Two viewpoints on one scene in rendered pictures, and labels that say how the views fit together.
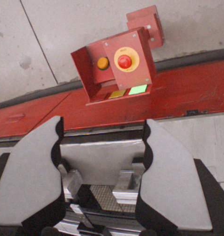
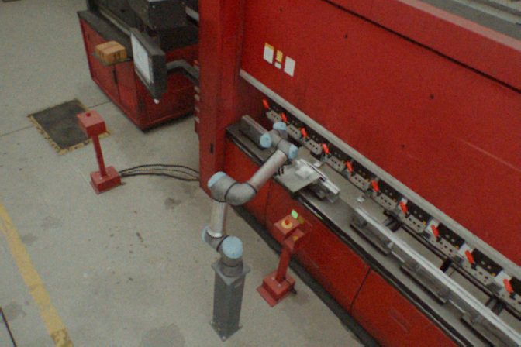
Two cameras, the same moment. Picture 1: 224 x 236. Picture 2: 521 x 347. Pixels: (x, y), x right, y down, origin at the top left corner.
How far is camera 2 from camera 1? 2.37 m
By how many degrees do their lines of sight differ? 58
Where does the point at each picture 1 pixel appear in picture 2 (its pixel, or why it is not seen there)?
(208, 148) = (289, 177)
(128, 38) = (278, 225)
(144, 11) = (263, 293)
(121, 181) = (331, 196)
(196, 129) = (287, 182)
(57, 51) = not seen: outside the picture
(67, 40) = not seen: outside the picture
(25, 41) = not seen: outside the picture
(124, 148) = (319, 204)
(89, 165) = (342, 214)
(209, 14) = (245, 254)
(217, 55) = (267, 236)
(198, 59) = (276, 245)
